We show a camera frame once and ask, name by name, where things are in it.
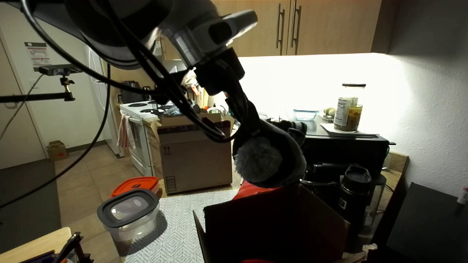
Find cardboard box with open flaps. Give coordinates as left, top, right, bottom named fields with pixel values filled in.
left=202, top=182, right=349, bottom=263

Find white paper notice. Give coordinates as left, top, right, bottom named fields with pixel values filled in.
left=25, top=42, right=51, bottom=68

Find grey patterned placemat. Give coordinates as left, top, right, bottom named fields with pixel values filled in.
left=121, top=188, right=240, bottom=263

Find dark electric kettle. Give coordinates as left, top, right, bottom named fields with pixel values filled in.
left=121, top=80, right=143, bottom=104

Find light wooden board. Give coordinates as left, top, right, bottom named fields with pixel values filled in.
left=0, top=226, right=74, bottom=263

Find black flat-topped stand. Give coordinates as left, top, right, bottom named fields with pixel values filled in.
left=384, top=182, right=468, bottom=263

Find brown wooden cabinet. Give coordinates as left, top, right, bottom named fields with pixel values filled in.
left=158, top=115, right=234, bottom=196

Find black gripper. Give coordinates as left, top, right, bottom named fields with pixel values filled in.
left=194, top=49, right=262, bottom=129

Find orange plastic container lid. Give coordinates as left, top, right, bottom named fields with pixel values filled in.
left=109, top=176, right=162, bottom=199

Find holder with wooden utensils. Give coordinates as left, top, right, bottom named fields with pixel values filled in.
left=187, top=82, right=218, bottom=112

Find black round pot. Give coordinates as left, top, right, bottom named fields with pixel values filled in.
left=301, top=163, right=345, bottom=207

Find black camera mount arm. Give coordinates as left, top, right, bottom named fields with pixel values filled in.
left=0, top=75, right=77, bottom=106

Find black insulated bottle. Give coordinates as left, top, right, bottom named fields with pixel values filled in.
left=338, top=164, right=374, bottom=240

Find wooden upper cabinets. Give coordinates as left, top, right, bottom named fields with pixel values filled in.
left=209, top=0, right=384, bottom=61

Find metal cabinet handle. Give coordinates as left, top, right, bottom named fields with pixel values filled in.
left=275, top=4, right=286, bottom=50
left=291, top=4, right=303, bottom=50

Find black stereo camera bar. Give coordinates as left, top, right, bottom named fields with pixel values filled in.
left=33, top=63, right=85, bottom=78

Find pale round fruit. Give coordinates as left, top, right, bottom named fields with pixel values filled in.
left=320, top=107, right=338, bottom=123

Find glass jar with black lid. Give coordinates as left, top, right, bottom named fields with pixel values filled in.
left=333, top=84, right=367, bottom=134

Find flat white tray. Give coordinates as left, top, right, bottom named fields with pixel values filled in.
left=319, top=122, right=379, bottom=139

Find black clamp stand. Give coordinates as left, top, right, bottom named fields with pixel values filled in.
left=52, top=233, right=93, bottom=263

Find glass container with blue lid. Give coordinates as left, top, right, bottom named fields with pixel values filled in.
left=292, top=107, right=319, bottom=123

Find clear container with grey lid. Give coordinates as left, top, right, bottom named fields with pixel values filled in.
left=95, top=189, right=168, bottom=258

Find small brown cardboard box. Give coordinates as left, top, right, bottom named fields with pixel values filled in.
left=45, top=139, right=70, bottom=163

